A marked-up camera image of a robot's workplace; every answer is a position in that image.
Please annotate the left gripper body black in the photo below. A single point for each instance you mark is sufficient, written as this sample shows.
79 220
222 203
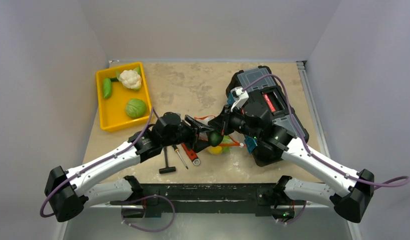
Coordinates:
188 135

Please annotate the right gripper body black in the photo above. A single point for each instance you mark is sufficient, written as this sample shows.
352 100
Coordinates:
222 119

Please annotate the bright green cabbage toy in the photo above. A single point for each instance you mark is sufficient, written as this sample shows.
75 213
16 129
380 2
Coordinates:
226 141

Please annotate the yellow corn toy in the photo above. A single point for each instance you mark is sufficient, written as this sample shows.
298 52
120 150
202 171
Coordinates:
215 150

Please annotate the yellow plastic tray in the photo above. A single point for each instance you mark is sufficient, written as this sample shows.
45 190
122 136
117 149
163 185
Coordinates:
111 110

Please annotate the green pepper toy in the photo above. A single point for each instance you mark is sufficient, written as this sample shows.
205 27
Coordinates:
107 88

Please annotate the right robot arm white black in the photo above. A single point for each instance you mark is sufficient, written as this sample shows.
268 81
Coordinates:
347 190

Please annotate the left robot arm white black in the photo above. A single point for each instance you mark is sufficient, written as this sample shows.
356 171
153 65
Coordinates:
66 190

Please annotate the black yellow screwdriver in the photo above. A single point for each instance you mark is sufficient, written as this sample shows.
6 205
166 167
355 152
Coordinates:
176 149

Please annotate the red adjustable wrench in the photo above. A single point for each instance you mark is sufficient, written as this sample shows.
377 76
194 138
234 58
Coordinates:
192 155

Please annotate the black toolbox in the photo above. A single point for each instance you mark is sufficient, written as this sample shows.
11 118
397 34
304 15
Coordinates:
268 93

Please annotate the pale green cabbage toy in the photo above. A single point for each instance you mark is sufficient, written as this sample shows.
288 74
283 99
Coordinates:
135 108

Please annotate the white cauliflower toy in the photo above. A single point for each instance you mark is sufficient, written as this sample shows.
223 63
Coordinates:
130 79

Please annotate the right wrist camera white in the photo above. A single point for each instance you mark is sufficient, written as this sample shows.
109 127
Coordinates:
240 96

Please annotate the black T-handle tool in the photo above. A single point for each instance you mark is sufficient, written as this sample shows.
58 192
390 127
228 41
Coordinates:
167 169

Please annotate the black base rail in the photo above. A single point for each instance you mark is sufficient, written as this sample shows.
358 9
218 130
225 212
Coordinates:
151 200

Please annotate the aluminium frame rail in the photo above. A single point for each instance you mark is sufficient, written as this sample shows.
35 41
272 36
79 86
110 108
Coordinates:
198 89

